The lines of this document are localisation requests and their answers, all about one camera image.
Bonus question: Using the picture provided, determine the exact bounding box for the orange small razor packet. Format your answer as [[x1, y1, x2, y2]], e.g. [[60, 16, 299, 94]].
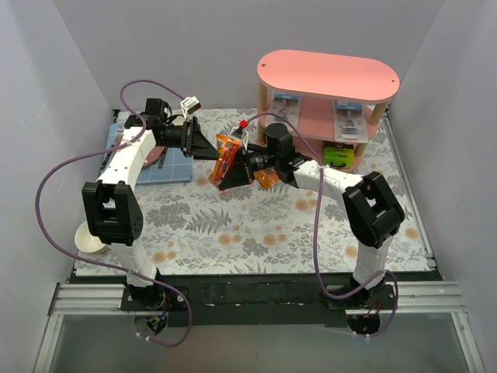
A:
[[209, 134, 242, 189]]

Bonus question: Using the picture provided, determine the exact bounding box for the orange long snack packet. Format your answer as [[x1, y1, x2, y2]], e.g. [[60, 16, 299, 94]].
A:
[[255, 169, 279, 190]]

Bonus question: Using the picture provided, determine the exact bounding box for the blue razor blister pack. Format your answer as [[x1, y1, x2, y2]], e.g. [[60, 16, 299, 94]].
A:
[[268, 92, 302, 128], [332, 100, 369, 144]]

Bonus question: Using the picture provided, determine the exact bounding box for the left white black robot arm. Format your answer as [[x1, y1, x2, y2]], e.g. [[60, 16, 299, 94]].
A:
[[75, 96, 218, 311]]

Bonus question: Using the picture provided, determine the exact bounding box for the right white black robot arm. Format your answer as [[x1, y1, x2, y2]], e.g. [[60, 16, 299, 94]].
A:
[[218, 123, 405, 309]]

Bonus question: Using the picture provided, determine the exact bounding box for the pink three-tier shelf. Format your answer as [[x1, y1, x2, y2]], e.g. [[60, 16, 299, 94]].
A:
[[257, 50, 400, 155]]

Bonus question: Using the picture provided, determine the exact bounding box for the blue checkered placemat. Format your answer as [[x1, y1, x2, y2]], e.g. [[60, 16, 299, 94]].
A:
[[101, 122, 194, 186]]

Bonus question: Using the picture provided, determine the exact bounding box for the pink dotted plate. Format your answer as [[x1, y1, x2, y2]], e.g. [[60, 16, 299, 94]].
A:
[[143, 146, 165, 168]]

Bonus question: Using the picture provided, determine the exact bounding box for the floral tablecloth mat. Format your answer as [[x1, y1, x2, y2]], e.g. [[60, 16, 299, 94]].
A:
[[135, 109, 429, 275]]

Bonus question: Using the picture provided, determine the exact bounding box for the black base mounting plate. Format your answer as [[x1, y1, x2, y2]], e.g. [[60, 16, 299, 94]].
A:
[[120, 274, 399, 327]]

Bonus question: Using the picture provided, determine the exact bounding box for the white ceramic bowl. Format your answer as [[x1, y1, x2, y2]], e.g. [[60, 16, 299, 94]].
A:
[[75, 221, 107, 254]]

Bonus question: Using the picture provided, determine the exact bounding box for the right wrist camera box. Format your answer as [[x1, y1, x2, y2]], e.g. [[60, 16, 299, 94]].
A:
[[229, 120, 249, 150]]

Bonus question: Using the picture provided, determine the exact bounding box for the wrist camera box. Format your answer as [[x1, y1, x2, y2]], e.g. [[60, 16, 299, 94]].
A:
[[229, 120, 249, 150], [180, 96, 201, 120]]

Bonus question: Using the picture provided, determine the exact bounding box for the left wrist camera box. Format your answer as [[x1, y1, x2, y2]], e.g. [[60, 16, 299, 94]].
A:
[[180, 96, 201, 120]]

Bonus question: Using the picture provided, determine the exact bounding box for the black handled spoon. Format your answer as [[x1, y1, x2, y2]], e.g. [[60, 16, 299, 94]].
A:
[[158, 148, 168, 169]]

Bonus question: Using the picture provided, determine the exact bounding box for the black handled fork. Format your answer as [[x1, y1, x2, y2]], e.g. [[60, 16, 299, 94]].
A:
[[100, 127, 123, 173]]

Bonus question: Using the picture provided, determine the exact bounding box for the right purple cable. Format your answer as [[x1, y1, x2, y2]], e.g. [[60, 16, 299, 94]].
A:
[[246, 112, 398, 337]]

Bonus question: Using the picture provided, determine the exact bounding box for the aluminium frame rail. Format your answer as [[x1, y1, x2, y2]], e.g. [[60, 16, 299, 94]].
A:
[[34, 274, 484, 372]]

